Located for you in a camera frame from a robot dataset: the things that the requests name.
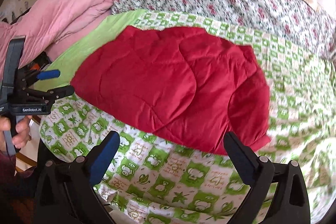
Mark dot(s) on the green patterned bed sheet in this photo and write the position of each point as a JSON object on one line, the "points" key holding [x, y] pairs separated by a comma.
{"points": [[162, 182]]}

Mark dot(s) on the person's left hand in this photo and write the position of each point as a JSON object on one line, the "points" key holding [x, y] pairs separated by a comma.
{"points": [[22, 132]]}

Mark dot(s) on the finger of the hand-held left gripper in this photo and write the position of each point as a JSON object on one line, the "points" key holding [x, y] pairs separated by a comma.
{"points": [[60, 92], [48, 74]]}

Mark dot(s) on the pink quilt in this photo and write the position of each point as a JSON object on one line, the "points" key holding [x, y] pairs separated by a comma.
{"points": [[60, 14]]}

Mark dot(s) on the red quilted jacket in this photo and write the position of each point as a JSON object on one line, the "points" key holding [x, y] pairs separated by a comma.
{"points": [[170, 82]]}

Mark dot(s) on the person's left forearm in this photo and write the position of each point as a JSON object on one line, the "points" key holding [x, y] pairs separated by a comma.
{"points": [[6, 171]]}

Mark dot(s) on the wooden furniture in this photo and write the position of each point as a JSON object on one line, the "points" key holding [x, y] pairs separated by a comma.
{"points": [[26, 155]]}

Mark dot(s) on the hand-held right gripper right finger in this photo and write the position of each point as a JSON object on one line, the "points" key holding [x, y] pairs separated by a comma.
{"points": [[241, 158]]}

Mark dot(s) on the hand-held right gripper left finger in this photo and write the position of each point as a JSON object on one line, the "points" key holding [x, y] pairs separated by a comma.
{"points": [[105, 158]]}

